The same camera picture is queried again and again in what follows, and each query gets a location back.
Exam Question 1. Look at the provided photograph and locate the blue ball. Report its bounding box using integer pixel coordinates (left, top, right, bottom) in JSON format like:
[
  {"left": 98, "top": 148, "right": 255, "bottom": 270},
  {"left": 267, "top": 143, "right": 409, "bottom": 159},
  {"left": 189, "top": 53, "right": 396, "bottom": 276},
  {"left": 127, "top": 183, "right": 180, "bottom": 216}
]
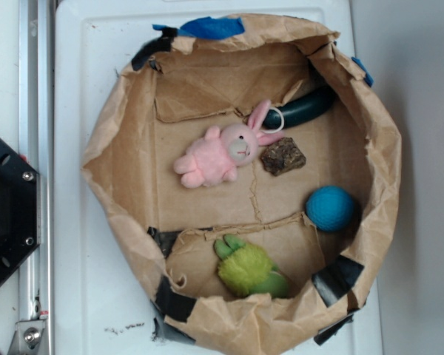
[{"left": 306, "top": 186, "right": 354, "bottom": 232}]

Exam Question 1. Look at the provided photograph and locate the pink plush bunny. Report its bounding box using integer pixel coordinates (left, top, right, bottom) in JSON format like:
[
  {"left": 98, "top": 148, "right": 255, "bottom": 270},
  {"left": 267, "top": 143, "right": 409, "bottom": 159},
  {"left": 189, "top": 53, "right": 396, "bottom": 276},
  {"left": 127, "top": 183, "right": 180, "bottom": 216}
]
[{"left": 173, "top": 100, "right": 284, "bottom": 189}]

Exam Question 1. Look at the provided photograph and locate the brown rock chunk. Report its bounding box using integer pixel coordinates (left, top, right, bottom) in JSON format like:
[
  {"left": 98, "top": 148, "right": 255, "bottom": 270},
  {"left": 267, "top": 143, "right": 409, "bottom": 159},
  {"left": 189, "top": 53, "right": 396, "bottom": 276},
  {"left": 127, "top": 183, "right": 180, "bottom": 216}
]
[{"left": 260, "top": 138, "right": 306, "bottom": 176}]

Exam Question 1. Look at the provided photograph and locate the green plush toy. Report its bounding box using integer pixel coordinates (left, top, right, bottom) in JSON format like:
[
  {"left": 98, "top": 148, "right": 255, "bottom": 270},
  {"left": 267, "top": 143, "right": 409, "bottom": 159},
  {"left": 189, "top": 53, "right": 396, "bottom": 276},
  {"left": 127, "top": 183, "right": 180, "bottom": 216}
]
[{"left": 214, "top": 234, "right": 289, "bottom": 298}]

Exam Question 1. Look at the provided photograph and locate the dark green curved toy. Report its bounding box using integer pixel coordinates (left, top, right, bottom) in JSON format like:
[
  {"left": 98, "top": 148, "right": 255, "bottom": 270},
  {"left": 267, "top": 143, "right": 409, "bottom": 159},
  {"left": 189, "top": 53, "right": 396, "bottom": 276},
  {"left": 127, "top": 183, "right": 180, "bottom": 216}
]
[{"left": 263, "top": 86, "right": 337, "bottom": 129}]

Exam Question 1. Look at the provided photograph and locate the brown paper bag bin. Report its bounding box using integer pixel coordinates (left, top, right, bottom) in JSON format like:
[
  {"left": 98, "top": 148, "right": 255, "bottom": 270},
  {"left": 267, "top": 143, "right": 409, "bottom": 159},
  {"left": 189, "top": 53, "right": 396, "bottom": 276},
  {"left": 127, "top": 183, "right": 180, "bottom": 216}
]
[{"left": 82, "top": 14, "right": 401, "bottom": 354}]

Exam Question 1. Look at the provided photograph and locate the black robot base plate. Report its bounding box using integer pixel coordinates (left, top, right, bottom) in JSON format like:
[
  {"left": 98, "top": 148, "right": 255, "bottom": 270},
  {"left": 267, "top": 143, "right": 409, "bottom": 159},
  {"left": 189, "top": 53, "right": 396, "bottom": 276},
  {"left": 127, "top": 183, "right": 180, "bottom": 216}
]
[{"left": 0, "top": 138, "right": 39, "bottom": 287}]

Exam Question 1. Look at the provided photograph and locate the aluminium frame rail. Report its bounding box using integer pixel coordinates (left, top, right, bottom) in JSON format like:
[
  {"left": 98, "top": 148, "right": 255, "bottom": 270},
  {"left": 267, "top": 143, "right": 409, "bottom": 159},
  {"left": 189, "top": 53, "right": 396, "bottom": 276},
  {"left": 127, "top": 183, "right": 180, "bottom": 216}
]
[{"left": 18, "top": 1, "right": 57, "bottom": 354}]

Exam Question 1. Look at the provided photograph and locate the metal corner bracket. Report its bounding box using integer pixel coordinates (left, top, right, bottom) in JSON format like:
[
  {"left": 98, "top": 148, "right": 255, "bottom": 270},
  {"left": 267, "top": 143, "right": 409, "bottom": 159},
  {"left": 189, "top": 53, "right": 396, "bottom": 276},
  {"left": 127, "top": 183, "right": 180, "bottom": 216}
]
[{"left": 7, "top": 319, "right": 49, "bottom": 355}]

